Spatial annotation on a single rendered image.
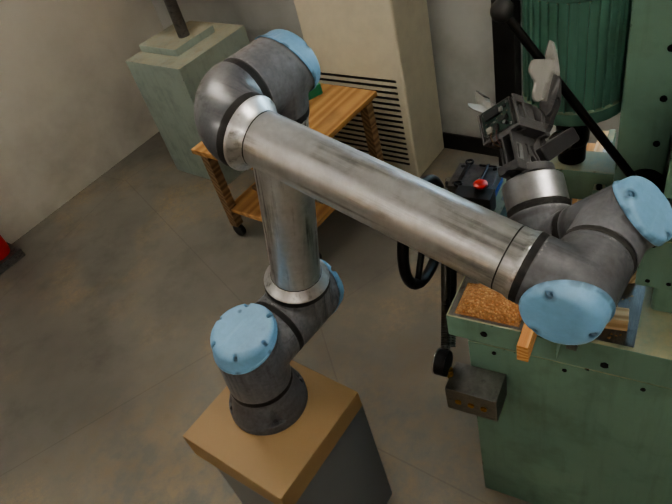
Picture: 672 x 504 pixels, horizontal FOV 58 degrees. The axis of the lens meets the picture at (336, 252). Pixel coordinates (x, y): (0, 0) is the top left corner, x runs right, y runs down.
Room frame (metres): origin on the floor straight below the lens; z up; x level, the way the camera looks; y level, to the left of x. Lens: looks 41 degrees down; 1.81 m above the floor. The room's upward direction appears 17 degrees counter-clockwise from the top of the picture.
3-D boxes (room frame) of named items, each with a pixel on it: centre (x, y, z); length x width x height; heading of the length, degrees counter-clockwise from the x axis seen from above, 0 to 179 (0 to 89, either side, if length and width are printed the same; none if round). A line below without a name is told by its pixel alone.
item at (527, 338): (0.86, -0.45, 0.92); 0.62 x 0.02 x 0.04; 142
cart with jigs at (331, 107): (2.42, 0.05, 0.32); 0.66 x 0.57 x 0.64; 133
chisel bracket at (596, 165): (0.90, -0.51, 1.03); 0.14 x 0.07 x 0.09; 52
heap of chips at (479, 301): (0.76, -0.26, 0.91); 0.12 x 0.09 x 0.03; 52
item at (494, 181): (1.02, -0.33, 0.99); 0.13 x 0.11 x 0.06; 142
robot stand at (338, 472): (0.91, 0.26, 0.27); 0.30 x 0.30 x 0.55; 44
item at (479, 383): (0.79, -0.22, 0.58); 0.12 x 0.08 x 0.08; 52
